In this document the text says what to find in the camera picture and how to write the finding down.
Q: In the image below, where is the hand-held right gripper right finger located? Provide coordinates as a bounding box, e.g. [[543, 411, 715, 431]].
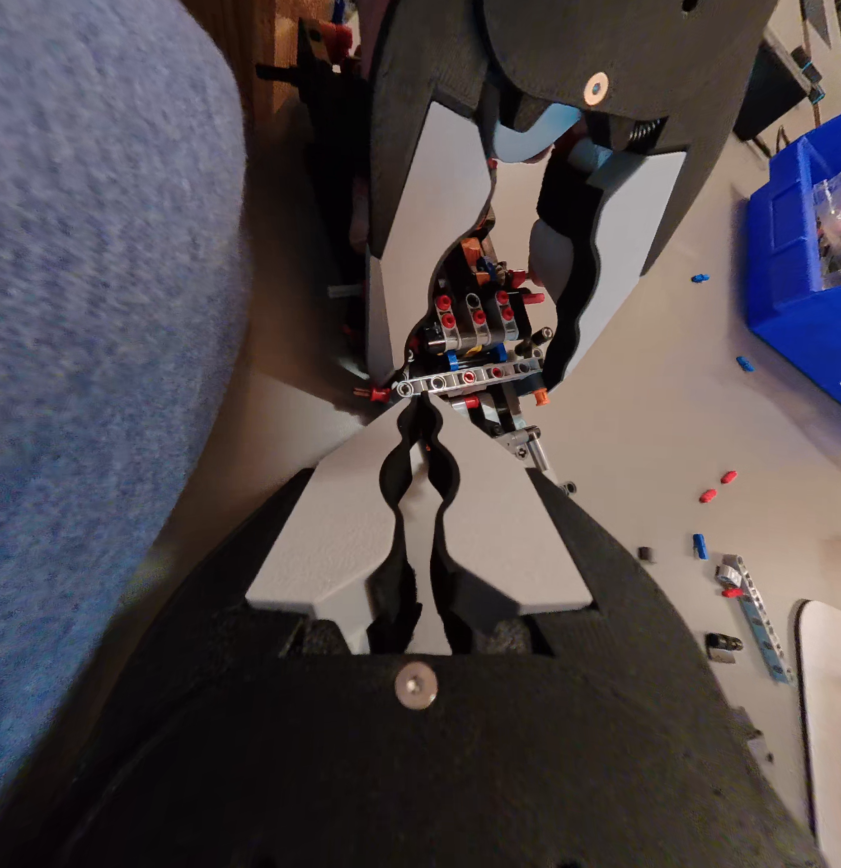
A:
[[422, 395, 594, 653]]

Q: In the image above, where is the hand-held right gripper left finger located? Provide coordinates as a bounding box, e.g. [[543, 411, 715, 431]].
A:
[[246, 399, 423, 655]]

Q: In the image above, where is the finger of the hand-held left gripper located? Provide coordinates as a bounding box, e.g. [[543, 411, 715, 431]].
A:
[[365, 100, 499, 387], [537, 139, 689, 394]]

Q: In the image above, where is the multicoloured lego model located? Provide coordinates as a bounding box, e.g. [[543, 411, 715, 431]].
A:
[[254, 0, 580, 496]]

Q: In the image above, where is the long light grey lego beam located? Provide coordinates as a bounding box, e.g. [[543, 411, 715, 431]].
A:
[[722, 555, 794, 682]]

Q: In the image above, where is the person's left hand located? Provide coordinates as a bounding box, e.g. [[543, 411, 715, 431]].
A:
[[348, 173, 375, 255]]

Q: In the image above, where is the flat black box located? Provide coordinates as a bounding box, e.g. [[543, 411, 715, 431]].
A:
[[732, 27, 813, 143]]

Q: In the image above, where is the blue storage bin white label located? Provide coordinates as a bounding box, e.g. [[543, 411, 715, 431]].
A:
[[746, 108, 841, 415]]

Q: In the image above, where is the clear plastic parts bag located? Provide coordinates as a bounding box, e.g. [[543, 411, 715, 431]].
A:
[[810, 170, 841, 282]]

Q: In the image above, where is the wooden cabinet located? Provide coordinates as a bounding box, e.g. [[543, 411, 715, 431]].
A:
[[183, 0, 306, 137]]

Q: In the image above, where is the person's blue sweater torso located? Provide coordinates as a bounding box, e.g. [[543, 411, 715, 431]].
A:
[[0, 0, 253, 815]]

